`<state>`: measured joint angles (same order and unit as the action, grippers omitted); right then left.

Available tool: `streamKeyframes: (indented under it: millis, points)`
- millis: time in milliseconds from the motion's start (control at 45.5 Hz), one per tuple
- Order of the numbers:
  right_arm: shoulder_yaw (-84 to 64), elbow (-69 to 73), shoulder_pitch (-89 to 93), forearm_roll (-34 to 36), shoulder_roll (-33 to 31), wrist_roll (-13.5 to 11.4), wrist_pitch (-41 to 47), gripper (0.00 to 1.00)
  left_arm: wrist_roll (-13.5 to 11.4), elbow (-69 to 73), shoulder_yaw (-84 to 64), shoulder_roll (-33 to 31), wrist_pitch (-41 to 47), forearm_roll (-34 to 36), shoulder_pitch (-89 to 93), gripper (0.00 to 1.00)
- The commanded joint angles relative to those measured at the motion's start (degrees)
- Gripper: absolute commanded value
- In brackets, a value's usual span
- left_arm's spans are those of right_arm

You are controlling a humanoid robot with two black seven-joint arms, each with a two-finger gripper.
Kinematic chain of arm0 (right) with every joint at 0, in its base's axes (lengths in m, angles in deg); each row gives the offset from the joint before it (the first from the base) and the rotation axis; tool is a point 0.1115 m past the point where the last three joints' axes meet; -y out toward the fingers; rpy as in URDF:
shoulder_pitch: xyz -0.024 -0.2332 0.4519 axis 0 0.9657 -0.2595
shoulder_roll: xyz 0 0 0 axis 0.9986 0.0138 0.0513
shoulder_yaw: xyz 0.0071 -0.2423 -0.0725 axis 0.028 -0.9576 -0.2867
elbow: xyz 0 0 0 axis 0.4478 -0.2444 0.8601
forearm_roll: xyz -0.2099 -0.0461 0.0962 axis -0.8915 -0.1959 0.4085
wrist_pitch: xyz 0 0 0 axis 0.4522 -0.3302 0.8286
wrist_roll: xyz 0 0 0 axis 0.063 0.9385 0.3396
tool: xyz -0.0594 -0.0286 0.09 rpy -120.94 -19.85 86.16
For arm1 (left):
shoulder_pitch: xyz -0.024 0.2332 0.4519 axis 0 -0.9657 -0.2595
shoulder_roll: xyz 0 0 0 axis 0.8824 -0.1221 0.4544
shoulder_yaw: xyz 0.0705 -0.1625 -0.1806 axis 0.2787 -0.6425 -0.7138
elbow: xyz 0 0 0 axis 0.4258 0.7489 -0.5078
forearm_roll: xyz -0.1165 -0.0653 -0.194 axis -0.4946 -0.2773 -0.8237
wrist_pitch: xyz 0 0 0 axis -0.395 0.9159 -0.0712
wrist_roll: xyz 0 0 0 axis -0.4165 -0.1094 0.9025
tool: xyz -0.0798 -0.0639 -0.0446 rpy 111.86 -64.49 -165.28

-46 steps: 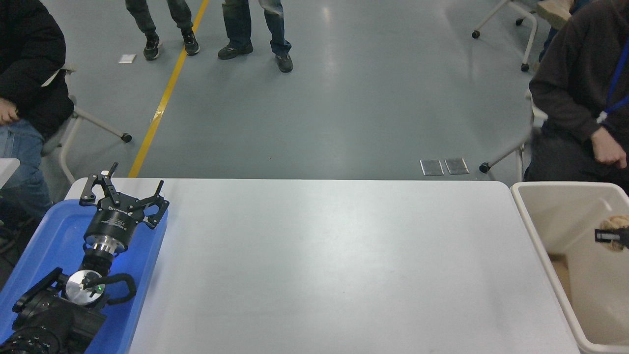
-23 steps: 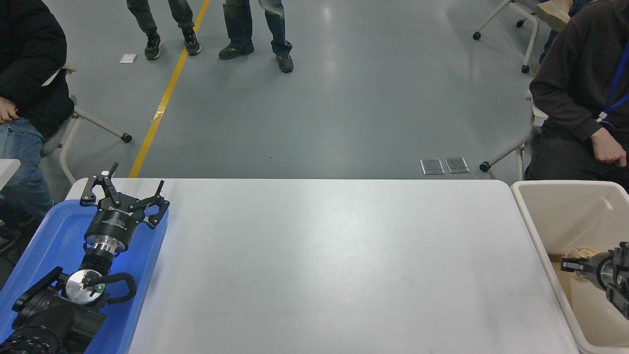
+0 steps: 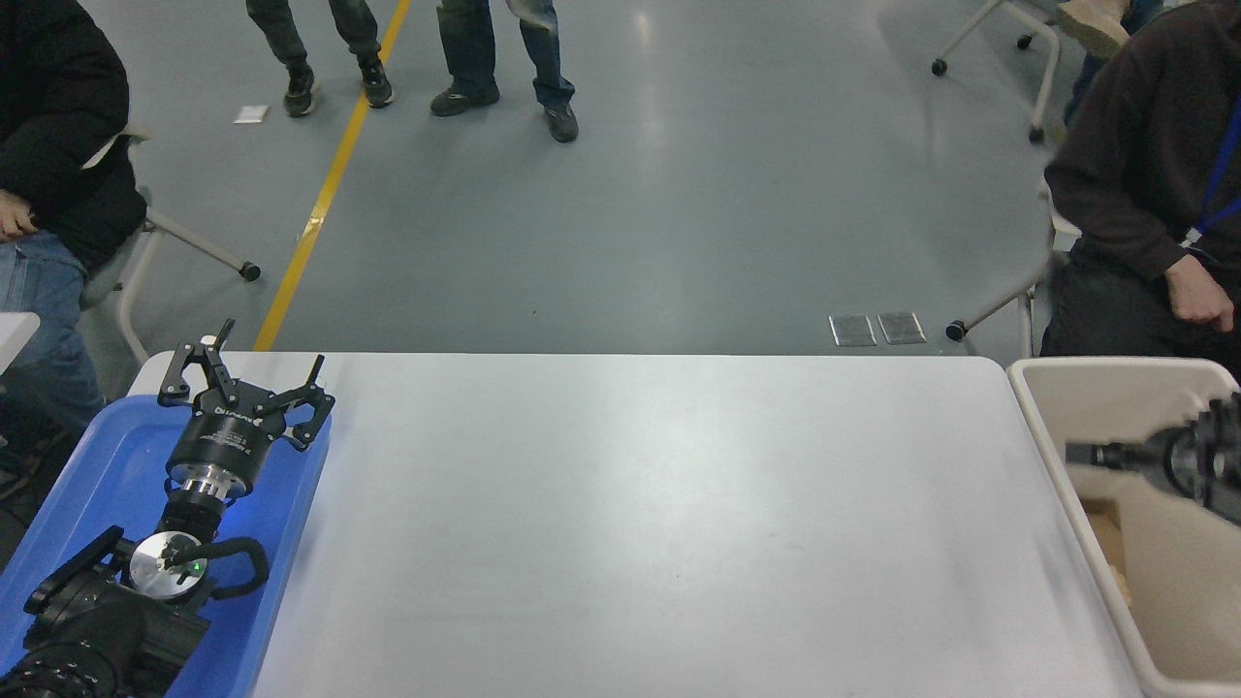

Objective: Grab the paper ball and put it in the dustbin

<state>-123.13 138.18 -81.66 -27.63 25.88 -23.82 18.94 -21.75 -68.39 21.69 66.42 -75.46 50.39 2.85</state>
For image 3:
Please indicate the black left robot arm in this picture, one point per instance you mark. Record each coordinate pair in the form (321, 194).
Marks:
(97, 630)

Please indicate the white wheeled chair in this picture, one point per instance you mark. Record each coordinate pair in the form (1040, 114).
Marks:
(1042, 39)
(155, 228)
(1028, 286)

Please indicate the small white table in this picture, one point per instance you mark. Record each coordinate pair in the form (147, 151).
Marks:
(15, 334)

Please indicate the seated person in black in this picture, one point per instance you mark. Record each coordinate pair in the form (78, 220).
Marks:
(58, 107)

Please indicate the person's hand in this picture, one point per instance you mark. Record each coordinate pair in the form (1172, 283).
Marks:
(1198, 289)
(15, 218)

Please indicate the standing person, black shoes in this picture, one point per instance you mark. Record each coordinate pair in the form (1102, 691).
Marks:
(299, 39)

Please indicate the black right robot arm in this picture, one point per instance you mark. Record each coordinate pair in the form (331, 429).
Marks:
(1217, 460)

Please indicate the blue plastic tray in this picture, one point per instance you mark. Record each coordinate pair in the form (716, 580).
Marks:
(107, 456)

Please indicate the square metal floor plate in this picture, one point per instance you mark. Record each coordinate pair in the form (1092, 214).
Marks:
(901, 327)
(852, 329)

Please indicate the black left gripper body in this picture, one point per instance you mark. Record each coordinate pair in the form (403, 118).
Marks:
(226, 438)

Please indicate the large pale plastic bin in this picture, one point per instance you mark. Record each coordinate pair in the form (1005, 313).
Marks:
(1115, 388)

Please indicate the tan paper scrap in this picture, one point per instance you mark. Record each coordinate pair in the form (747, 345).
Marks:
(1110, 553)

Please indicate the tan boot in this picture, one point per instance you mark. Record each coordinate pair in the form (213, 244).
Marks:
(1094, 21)

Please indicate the standing person, grey shoes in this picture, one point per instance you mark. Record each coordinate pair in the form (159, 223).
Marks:
(475, 58)

